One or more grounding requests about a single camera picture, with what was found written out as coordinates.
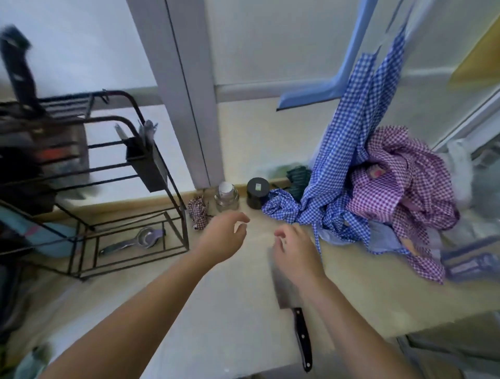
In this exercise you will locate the person's right hand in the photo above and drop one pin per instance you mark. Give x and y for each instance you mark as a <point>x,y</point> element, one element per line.
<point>299,255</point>

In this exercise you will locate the small knife in holder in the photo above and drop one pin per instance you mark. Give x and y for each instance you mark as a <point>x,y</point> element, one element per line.
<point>121,132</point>

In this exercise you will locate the person's right thumb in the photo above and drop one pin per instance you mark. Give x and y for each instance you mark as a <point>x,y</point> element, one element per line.
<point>282,232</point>

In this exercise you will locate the blue plastic dustpan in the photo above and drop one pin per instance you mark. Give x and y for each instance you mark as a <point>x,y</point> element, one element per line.
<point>312,93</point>

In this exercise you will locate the metal citrus squeezer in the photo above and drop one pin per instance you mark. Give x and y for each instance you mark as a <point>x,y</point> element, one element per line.
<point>134,240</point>

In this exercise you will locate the small checked fabric scrunchie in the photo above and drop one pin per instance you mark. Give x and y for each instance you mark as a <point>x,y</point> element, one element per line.
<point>199,213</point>

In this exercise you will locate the yellow board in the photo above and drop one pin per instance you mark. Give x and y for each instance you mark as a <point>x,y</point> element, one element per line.
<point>478,62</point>

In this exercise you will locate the black utensil holder box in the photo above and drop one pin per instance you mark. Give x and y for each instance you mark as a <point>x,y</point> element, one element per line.
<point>146,164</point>

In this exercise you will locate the blue checked cloth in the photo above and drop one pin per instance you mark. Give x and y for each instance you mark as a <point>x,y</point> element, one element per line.
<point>343,156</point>

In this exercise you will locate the person's left forearm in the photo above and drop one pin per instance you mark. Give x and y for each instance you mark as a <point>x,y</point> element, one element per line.
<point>136,308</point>

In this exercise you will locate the black round jar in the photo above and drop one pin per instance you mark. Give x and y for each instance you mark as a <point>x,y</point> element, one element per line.
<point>257,193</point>

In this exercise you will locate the purple checked cloth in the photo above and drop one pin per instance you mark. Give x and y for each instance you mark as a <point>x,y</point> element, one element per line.
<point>410,183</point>

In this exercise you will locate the grey window frame post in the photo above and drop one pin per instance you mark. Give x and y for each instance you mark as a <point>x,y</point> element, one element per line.
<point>183,86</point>

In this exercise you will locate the teal plastic container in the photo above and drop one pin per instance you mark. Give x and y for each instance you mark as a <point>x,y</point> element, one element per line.
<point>35,234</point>

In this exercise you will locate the dark green cloth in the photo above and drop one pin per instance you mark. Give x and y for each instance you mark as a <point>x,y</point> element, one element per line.
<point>299,179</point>

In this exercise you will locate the person's left hand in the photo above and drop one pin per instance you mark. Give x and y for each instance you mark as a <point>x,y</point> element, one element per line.
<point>220,238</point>

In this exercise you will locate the clear glass jar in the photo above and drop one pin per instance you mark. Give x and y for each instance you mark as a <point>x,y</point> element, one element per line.
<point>227,197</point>

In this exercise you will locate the person's left thumb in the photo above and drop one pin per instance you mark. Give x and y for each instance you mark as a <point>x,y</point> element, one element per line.
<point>241,228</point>

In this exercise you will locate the teal cloth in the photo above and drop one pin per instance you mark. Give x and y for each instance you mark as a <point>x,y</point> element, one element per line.
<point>33,363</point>

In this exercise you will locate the white plastic bag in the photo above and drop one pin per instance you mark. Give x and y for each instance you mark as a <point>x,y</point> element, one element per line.
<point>461,175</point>

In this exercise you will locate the grey utensils in holder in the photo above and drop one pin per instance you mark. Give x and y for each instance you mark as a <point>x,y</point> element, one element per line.
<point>148,131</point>

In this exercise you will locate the person's right forearm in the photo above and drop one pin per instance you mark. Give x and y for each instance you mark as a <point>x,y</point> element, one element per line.
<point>351,328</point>

